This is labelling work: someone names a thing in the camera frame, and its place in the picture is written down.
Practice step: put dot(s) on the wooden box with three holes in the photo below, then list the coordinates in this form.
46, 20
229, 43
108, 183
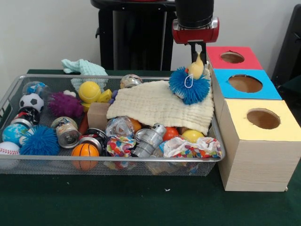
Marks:
258, 162

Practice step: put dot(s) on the silver plastic toy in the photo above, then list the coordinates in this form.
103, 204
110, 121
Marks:
150, 141

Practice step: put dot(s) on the silver mesh bin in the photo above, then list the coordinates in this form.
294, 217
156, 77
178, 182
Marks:
141, 166

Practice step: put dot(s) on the yellow tennis ball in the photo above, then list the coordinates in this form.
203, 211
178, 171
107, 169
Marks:
89, 91

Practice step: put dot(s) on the cream muslin cloth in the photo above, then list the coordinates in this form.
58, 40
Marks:
152, 106

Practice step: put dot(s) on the black chair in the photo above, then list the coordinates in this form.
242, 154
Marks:
290, 47

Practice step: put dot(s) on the mint green muslin cloth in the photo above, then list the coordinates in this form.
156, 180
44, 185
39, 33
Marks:
87, 67

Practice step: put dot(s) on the yellow duck plush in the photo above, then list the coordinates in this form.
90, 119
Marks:
196, 69

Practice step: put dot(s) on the blue spiky ball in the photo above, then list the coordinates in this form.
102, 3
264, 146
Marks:
195, 90
40, 141

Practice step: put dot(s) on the purple knobbly toy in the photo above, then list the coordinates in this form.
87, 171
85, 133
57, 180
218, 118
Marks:
64, 104

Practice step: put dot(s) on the small orange basketball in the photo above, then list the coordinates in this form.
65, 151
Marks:
85, 150

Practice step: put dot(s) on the dark green table cloth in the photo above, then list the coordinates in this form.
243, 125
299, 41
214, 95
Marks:
141, 200

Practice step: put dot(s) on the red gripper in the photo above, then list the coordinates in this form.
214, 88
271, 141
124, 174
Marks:
195, 35

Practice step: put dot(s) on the small soccer ball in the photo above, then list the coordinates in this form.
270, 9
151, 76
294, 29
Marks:
31, 101

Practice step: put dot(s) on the globe print ball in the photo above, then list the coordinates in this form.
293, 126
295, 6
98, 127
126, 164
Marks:
13, 133

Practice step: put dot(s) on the small white baseball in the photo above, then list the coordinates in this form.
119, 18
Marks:
9, 148

